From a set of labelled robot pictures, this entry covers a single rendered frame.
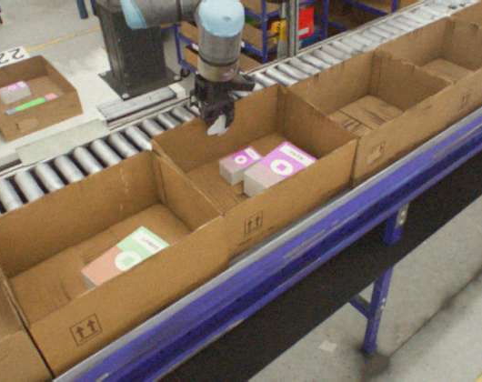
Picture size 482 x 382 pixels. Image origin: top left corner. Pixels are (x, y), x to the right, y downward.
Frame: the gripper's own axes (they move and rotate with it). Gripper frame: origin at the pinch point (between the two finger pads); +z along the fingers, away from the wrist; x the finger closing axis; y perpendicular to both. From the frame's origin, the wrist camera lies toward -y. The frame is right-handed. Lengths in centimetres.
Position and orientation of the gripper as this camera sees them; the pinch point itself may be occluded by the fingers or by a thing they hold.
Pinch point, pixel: (219, 129)
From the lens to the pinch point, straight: 128.9
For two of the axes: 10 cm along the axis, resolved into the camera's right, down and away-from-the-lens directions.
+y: -7.7, 4.1, -4.9
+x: 6.2, 6.4, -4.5
